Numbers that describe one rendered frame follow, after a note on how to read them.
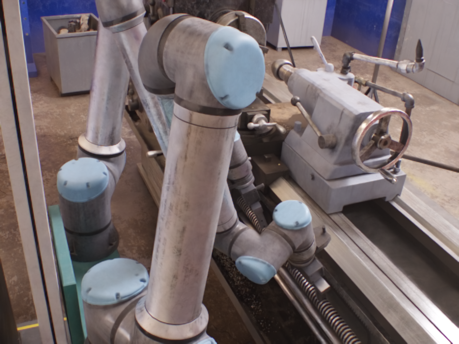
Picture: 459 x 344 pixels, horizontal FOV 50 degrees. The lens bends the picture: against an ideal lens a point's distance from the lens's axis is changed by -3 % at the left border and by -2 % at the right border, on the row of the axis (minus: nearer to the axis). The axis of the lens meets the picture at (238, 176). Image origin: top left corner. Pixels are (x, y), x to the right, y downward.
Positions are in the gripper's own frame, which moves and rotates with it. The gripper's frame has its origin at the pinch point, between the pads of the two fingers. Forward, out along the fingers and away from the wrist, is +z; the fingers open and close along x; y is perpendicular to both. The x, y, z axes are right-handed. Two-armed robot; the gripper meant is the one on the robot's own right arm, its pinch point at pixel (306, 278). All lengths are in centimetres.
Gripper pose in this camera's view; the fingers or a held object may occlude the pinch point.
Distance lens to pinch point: 153.1
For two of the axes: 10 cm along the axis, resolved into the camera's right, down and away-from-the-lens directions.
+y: -8.2, 5.2, -2.1
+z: 2.1, 6.4, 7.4
